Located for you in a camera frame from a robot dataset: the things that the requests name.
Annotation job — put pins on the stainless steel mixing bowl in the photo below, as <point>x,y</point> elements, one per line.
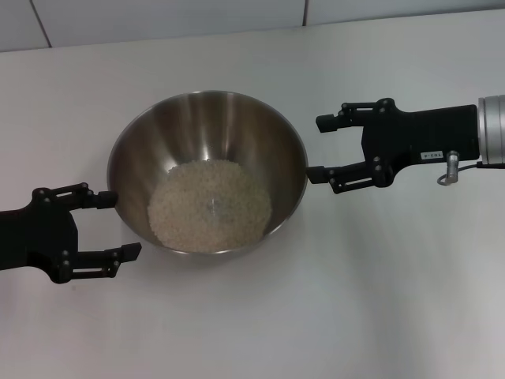
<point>189,130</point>

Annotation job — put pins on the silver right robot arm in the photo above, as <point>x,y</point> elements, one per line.
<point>493,130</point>

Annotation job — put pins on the white rice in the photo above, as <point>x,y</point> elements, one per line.
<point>209,209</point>

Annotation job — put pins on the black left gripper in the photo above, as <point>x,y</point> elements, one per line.
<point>31,241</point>

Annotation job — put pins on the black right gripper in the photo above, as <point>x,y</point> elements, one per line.
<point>426,134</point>

